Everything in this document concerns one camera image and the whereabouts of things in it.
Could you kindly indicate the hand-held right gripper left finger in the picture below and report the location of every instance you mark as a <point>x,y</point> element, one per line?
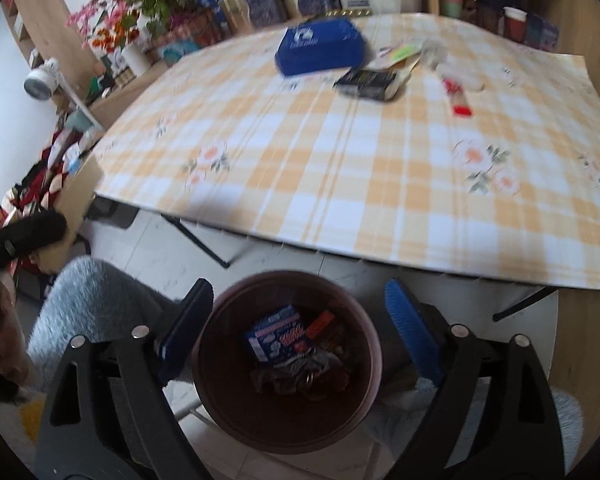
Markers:
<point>185,330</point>

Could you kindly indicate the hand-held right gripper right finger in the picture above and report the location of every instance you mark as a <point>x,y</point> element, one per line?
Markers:
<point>412,330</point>

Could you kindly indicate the brown round waste bin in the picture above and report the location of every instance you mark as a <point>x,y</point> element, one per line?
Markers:
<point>230,400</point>

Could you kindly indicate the small red carton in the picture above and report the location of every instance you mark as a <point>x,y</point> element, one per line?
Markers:
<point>321,325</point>

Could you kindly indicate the small blue printed carton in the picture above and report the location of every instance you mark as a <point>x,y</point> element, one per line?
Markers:
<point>280,337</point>

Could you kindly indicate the brown wrapper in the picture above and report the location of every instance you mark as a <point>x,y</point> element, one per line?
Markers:
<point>300,375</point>

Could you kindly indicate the black packet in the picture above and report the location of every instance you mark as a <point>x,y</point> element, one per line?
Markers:
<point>367,82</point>

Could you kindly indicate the white card with coloured stripes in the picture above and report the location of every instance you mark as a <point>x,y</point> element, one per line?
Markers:
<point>402,53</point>

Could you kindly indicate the large blue box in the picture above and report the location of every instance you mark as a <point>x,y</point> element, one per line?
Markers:
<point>320,47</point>

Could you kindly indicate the person's left forearm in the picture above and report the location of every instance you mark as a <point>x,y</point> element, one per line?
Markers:
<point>2,335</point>

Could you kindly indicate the pile of colourful cloths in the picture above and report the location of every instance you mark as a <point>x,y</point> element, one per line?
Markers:
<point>35,185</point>

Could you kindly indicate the black hard case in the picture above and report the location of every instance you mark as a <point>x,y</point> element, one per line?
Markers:
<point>115,212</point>

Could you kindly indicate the grey fluffy rug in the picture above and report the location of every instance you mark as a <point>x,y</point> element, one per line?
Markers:
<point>95,300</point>

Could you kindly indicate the white clip lamp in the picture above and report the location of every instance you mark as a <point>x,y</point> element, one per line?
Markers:
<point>40,85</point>

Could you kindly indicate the yellow white floor mat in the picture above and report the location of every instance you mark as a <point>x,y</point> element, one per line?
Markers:
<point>30,417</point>

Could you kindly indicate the plaid floral tablecloth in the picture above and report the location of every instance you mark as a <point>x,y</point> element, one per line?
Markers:
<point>330,170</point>

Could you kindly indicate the box of brown bottles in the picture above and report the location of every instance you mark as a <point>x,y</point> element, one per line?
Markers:
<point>122,77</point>

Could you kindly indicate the orange flowers in white vase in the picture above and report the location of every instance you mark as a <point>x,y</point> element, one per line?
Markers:
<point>135,60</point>

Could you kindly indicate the wooden corner shelf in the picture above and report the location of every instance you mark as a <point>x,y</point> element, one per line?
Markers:
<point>45,10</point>

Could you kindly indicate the red sachet packet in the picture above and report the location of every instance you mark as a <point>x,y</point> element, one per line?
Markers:
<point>459,100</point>

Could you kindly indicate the teal round-print box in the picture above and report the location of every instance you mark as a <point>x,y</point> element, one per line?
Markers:
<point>180,51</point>

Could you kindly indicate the red paper cup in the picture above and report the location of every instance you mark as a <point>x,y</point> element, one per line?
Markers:
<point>514,25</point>

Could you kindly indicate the gold beaded tray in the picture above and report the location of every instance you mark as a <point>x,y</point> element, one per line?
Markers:
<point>350,11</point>

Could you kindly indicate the small blue boxes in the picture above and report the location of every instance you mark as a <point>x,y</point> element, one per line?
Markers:
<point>542,32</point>

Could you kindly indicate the wooden shelf unit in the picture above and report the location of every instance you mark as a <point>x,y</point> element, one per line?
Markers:
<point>570,10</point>

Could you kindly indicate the black folding table frame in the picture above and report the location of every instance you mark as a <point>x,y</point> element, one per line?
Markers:
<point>200,240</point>

